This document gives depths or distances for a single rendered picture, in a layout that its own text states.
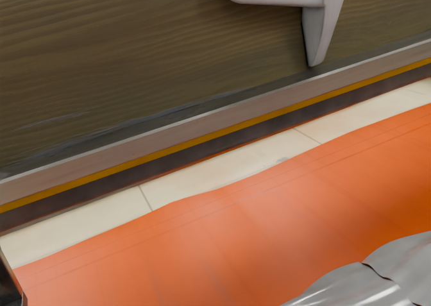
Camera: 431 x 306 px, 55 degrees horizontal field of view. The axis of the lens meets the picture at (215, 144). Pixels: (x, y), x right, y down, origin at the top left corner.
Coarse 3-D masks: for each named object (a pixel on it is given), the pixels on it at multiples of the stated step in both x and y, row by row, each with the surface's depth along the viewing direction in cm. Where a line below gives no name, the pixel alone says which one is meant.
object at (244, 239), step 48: (240, 192) 34; (96, 240) 32; (144, 240) 31; (192, 240) 30; (240, 240) 29; (288, 240) 28; (48, 288) 28; (96, 288) 27; (144, 288) 26; (192, 288) 26; (240, 288) 25; (288, 288) 24
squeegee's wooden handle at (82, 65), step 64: (0, 0) 15; (64, 0) 16; (128, 0) 17; (192, 0) 18; (384, 0) 21; (0, 64) 16; (64, 64) 16; (128, 64) 17; (192, 64) 19; (256, 64) 20; (320, 64) 21; (0, 128) 16; (64, 128) 17
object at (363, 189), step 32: (384, 128) 39; (416, 128) 38; (288, 160) 37; (320, 160) 36; (352, 160) 35; (384, 160) 34; (416, 160) 33; (288, 192) 33; (320, 192) 32; (352, 192) 31; (384, 192) 30; (416, 192) 30; (320, 224) 29; (352, 224) 28; (384, 224) 27; (416, 224) 27; (352, 256) 25
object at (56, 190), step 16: (416, 64) 25; (368, 80) 24; (320, 96) 23; (272, 112) 22; (240, 128) 22; (192, 144) 21; (144, 160) 20; (96, 176) 20; (48, 192) 19; (0, 208) 18
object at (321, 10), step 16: (240, 0) 17; (256, 0) 17; (272, 0) 17; (288, 0) 17; (304, 0) 18; (320, 0) 18; (336, 0) 18; (304, 16) 19; (320, 16) 18; (336, 16) 18; (304, 32) 20; (320, 32) 19; (320, 48) 19
